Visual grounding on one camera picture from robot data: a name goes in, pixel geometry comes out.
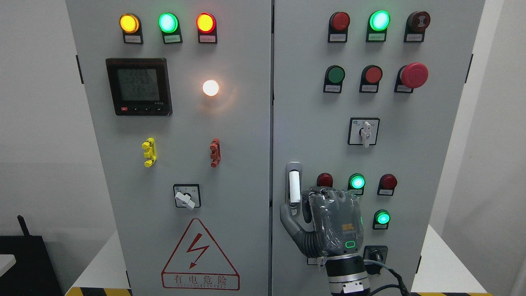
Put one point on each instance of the grey cabinet door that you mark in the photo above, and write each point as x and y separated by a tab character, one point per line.
312	126
234	195

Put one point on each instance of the green indicator lamp top left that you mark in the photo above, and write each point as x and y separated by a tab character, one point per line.
170	28

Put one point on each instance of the silver door handle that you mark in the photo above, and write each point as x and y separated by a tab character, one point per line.
293	187

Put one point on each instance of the green lamp top right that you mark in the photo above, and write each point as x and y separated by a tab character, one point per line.
377	26

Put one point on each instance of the lower white rotary switch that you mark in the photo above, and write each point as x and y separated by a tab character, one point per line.
312	261

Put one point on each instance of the red push button upper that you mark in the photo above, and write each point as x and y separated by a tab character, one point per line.
370	77

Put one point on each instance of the black digital power meter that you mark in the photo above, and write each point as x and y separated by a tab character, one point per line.
139	86

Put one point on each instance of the yellow indicator lamp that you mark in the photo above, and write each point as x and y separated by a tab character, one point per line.
131	27

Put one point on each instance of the green lit lamp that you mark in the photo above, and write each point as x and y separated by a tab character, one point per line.
381	220
356	184

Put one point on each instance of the dark red lamp middle right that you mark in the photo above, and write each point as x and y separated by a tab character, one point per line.
387	185

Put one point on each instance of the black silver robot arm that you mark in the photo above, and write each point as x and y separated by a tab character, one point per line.
346	274

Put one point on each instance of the red emergency stop button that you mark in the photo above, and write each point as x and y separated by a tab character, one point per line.
411	76

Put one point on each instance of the white platform with hazard stripes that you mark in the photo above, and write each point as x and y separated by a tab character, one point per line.
440	272

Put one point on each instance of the red terminal connector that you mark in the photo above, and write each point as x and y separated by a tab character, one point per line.
215	152

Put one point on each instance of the left white rotary switch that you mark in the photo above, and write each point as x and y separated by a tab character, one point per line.
187	196

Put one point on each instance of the black knob selector switch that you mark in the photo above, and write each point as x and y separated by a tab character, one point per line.
375	253

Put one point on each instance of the white lit indicator lamp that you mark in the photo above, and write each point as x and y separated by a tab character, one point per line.
210	87

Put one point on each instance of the green push button upper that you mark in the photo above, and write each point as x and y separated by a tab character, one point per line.
333	80

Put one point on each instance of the upper right white rotary switch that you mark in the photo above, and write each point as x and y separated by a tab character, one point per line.
363	131

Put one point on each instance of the red lamp top right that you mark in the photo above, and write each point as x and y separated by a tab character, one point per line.
338	27

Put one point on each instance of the red electric hazard sign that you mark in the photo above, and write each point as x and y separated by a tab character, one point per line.
199	263

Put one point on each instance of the right grey cabinet door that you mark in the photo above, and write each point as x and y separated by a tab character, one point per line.
312	126

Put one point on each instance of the green lit lamp lower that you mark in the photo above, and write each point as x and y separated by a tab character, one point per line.
381	220

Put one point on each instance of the left grey cabinet door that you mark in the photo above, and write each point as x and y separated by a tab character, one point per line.
234	195

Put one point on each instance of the red lit indicator lamp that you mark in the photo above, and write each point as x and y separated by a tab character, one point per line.
206	25

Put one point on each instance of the yellow terminal connector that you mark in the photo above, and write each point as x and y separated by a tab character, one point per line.
149	152

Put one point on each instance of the white rotary switch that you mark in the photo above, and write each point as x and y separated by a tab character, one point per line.
312	261
363	131
187	196

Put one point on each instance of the green lit lamp middle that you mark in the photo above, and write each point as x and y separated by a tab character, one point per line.
356	184

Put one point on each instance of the dark red lamp middle left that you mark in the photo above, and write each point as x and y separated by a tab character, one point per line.
325	180

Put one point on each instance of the dark red buzzer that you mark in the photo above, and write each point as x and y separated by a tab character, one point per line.
416	25

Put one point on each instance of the dark red lamp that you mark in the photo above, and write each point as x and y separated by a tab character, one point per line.
387	185
325	180

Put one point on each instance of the black box with antenna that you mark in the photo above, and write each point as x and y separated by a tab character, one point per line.
29	275

